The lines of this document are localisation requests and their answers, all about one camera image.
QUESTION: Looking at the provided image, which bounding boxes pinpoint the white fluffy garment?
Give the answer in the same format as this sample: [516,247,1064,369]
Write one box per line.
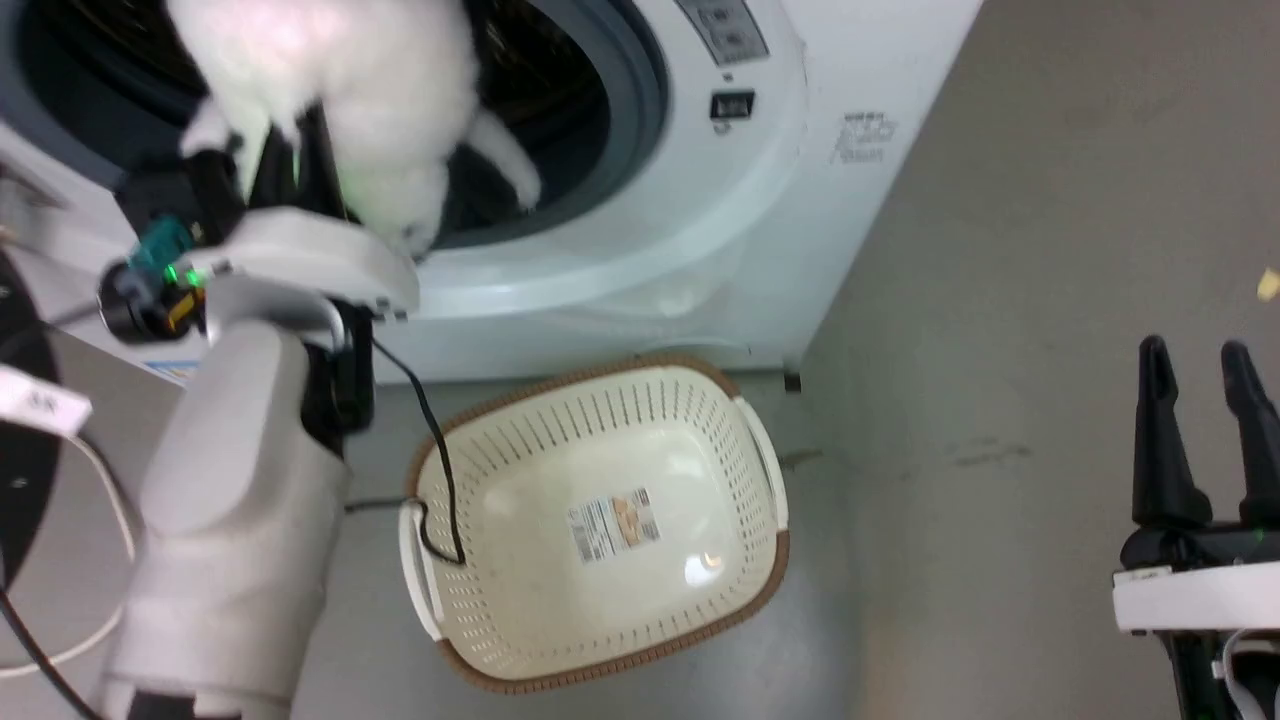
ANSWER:
[165,0,543,257]

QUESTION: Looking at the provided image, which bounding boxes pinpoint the white front-load washing machine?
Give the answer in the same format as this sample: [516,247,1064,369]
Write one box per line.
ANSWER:
[0,0,987,387]

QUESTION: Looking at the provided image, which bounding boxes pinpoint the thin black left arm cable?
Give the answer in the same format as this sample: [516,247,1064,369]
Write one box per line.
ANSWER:
[368,338,469,567]

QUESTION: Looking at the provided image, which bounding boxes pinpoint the barcode label sticker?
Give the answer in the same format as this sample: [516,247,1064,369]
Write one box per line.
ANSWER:
[566,487,663,563]

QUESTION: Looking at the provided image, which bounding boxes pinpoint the white paper tag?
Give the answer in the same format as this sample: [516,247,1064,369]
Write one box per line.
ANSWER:
[0,364,93,437]

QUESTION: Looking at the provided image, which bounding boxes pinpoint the grey washer control label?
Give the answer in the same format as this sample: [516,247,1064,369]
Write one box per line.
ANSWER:
[676,0,771,67]

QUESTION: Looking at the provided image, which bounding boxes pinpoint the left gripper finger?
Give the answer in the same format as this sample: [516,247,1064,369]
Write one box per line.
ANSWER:
[296,100,349,223]
[248,128,299,213]

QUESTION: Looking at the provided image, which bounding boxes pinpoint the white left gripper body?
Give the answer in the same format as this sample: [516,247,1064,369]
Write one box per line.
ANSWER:
[116,150,422,323]

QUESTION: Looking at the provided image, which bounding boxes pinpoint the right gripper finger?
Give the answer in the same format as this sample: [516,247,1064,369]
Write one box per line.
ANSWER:
[1220,340,1280,529]
[1132,335,1213,531]

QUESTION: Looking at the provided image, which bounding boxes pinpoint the cream plastic laundry basket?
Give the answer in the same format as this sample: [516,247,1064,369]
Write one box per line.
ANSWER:
[398,354,791,695]

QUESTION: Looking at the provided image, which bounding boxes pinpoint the white cable loop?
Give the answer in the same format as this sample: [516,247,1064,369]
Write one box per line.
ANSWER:
[0,430,137,671]

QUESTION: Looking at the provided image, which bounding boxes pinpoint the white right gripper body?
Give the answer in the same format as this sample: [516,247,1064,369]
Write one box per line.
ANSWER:
[1112,520,1280,637]

